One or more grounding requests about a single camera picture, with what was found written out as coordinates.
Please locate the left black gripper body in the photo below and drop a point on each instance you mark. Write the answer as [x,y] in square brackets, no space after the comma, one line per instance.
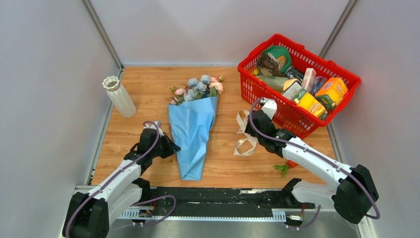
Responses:
[163,148]

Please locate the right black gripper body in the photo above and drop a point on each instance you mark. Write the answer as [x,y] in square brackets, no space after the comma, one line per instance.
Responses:
[248,130]

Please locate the cream ribbon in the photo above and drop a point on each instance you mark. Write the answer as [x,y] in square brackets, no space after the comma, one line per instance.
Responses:
[242,120]

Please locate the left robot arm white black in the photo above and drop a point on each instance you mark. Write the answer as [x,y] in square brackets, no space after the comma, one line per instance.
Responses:
[91,214]

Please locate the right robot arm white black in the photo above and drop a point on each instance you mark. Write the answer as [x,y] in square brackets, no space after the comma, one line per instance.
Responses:
[350,190]

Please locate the white ribbed vase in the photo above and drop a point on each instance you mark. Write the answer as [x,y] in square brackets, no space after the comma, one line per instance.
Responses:
[119,96]

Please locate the red shopping basket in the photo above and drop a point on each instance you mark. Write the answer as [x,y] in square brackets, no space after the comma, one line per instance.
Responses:
[256,83]

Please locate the olive green bottle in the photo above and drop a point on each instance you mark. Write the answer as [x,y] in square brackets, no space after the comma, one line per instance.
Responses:
[277,83]

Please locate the yellow green box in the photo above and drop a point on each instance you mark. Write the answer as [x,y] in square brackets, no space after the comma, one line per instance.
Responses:
[306,101]

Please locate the toy carrot with leaves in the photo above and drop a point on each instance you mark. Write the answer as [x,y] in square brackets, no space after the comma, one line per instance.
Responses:
[285,168]

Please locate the dark foil packet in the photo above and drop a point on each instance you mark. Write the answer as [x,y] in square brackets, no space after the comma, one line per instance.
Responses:
[293,73]

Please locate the brown crumpled bag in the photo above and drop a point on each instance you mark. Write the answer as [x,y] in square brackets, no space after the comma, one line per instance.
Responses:
[274,65]

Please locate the pink white box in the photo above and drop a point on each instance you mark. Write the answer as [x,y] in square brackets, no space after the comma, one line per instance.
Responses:
[308,79]

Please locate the clear plastic bottle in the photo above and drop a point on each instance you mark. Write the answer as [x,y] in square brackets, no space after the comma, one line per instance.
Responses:
[318,83]

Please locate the green snack bag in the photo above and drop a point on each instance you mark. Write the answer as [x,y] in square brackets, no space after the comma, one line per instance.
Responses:
[280,50]

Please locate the orange box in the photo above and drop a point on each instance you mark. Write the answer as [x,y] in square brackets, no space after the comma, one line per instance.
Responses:
[332,93]

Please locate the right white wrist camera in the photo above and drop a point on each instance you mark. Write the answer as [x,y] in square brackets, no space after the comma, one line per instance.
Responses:
[269,107]

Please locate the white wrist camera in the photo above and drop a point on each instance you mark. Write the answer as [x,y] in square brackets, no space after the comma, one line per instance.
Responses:
[157,126]
[269,107]

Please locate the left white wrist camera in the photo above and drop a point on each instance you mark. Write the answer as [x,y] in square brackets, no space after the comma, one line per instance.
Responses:
[157,126]

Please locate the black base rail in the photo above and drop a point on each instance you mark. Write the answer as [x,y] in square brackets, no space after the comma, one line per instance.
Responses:
[217,204]

